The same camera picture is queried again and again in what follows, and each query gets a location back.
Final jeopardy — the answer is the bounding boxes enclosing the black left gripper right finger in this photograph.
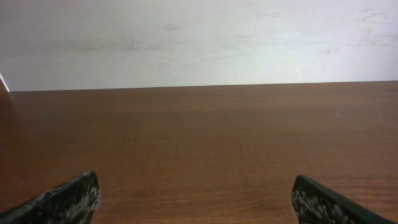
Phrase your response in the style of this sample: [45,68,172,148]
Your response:
[292,175,395,224]

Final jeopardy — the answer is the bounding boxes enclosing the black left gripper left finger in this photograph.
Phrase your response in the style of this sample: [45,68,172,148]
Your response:
[1,171,100,224]

